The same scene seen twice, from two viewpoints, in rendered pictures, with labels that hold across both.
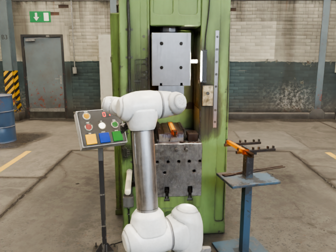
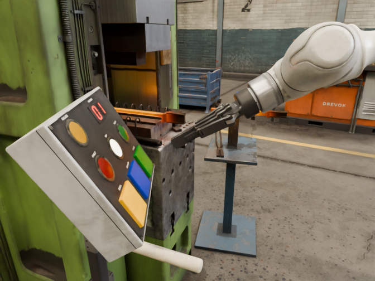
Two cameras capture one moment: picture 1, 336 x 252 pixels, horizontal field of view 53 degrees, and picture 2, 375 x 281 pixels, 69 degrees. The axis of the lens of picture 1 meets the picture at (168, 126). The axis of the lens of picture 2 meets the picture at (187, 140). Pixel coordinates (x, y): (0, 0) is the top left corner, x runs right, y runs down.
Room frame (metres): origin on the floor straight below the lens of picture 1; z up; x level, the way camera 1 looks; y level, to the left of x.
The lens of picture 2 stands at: (2.01, 0.92, 1.33)
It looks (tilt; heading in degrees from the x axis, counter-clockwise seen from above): 21 degrees down; 297
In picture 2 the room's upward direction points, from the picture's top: straight up
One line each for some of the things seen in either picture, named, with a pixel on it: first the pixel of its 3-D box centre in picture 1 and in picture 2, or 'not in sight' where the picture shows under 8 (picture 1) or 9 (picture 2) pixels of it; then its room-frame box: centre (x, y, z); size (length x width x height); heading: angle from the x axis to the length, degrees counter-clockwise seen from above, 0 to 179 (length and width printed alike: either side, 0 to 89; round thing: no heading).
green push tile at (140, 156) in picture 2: (117, 136); (142, 161); (2.43, 0.38, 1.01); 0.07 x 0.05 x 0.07; 120
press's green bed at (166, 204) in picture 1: (174, 207); (136, 238); (2.84, -0.06, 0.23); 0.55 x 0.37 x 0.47; 5
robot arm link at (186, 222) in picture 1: (185, 227); not in sight; (1.51, -0.08, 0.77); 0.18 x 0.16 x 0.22; 113
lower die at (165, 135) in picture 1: (169, 131); (121, 121); (2.82, -0.01, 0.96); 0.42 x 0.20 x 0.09; 5
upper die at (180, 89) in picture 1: (169, 89); (113, 37); (2.82, -0.01, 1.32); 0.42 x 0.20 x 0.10; 5
